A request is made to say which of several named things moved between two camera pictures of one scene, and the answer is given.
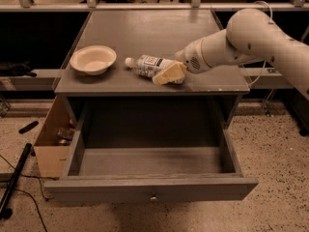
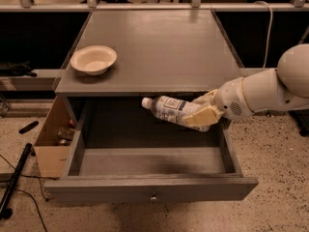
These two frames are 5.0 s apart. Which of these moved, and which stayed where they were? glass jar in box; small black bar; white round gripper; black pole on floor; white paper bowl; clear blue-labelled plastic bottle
Moved: clear blue-labelled plastic bottle; white round gripper
Stayed: glass jar in box; white paper bowl; small black bar; black pole on floor
